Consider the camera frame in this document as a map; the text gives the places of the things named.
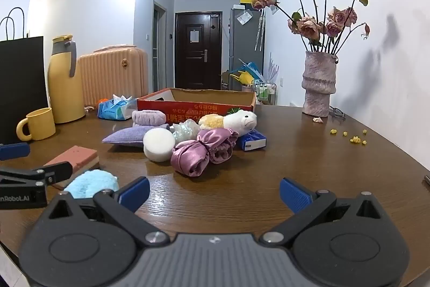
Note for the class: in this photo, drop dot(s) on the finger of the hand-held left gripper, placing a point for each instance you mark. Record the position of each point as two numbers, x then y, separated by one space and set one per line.
53 171
15 151

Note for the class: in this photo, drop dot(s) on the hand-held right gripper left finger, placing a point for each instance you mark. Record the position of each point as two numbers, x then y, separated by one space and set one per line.
135 193

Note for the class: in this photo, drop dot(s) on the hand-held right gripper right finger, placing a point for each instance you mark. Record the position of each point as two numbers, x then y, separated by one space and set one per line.
295 194

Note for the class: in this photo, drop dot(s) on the light blue fluffy puff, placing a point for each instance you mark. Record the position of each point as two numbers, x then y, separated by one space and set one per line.
90 182

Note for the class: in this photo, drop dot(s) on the white round sponge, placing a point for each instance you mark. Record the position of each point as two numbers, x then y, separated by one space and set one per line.
158 144

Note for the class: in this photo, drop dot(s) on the purple fabric pouch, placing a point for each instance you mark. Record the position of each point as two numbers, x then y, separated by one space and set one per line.
127 135

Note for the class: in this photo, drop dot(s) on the small blue tissue packet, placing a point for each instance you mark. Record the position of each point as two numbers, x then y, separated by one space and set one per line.
252 140

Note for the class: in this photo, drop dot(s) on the purple satin scrunchie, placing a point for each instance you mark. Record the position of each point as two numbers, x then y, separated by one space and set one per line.
201 156

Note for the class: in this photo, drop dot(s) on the purple fluffy scrunchie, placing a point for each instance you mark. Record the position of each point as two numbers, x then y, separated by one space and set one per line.
147 117

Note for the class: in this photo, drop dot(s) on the iridescent sheer scrunchie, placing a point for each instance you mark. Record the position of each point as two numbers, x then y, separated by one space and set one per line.
184 130

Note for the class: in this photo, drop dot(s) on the orange cardboard box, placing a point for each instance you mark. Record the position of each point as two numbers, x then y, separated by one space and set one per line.
181 108

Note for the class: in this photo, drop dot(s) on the pink brick block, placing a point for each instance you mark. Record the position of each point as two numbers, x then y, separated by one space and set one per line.
77 156

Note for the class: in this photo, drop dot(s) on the yellow mug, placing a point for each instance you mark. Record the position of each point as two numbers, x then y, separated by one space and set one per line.
40 124

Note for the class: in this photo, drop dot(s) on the black paper bag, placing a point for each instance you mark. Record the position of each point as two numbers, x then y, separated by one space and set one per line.
20 88

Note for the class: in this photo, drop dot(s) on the fallen pink petal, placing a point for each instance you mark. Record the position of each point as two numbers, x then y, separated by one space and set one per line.
317 120

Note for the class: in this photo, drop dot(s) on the yellow thermos jug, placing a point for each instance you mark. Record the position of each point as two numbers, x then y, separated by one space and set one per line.
63 88

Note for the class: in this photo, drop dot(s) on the yellow crumbs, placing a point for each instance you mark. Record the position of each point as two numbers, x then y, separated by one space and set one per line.
355 139

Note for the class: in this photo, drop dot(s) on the orange fruit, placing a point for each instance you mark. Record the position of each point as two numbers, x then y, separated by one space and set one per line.
101 101

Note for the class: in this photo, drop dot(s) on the blue tissue pack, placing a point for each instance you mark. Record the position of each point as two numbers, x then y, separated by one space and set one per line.
112 110

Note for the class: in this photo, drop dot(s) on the black eyeglasses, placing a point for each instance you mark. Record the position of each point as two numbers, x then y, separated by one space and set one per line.
337 114

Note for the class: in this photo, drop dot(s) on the white alpaca plush toy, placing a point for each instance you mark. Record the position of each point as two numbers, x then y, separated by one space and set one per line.
242 120

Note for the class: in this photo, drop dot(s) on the pink textured vase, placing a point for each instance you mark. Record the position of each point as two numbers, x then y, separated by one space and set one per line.
317 85

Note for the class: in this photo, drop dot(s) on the pink ribbed suitcase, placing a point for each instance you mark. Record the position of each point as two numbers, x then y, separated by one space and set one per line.
111 75

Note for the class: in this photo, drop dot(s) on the pink bucket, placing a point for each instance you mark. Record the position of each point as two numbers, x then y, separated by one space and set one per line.
247 88

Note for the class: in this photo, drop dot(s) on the yellow bag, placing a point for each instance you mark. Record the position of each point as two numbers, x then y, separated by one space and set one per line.
243 78

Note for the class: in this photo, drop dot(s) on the dark brown entrance door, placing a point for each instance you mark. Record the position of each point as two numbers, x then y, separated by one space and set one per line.
198 68

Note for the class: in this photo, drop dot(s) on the grey interior door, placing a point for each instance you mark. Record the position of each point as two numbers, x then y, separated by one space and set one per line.
159 51

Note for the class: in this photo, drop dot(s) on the grey refrigerator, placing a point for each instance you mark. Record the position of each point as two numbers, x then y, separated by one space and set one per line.
242 48

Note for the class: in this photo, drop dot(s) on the white hanging umbrella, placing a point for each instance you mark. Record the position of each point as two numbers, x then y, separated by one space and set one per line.
259 31

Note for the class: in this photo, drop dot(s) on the white paper note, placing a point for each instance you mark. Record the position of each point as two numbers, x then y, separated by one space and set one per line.
194 36

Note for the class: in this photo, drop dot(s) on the bunch of dried pink roses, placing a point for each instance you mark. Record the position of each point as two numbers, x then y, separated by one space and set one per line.
309 26

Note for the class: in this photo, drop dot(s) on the clear plastic bag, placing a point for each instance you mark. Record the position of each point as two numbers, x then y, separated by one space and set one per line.
244 18

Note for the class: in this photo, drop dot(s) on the yellow box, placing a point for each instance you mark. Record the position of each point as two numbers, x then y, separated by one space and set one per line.
247 3

